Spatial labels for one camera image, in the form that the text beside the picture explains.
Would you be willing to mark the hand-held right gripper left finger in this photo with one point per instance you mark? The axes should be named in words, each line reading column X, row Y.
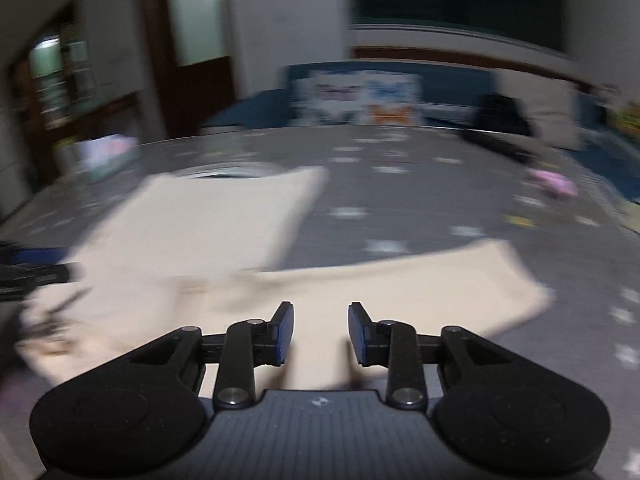
column 285, row 332

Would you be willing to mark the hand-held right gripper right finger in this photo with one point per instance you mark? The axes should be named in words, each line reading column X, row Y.
column 357, row 332

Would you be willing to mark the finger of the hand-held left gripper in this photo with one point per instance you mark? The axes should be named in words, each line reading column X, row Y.
column 35, row 265

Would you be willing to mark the cream garment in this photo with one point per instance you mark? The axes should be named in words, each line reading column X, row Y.
column 200, row 240

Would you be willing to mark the pastel printed box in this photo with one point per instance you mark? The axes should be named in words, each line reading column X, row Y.
column 107, row 155

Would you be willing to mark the butterfly print pillow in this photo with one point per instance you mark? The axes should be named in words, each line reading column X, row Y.
column 357, row 97

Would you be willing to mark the blue headboard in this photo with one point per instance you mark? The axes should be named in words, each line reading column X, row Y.
column 390, row 90

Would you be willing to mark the pink cloth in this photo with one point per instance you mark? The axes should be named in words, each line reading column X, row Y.
column 555, row 182

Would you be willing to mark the black bag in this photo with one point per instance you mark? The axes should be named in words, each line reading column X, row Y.
column 500, row 120

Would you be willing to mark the brown wooden door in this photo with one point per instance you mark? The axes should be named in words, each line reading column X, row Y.
column 187, row 45

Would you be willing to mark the beige cushion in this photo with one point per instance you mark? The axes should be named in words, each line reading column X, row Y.
column 542, row 110

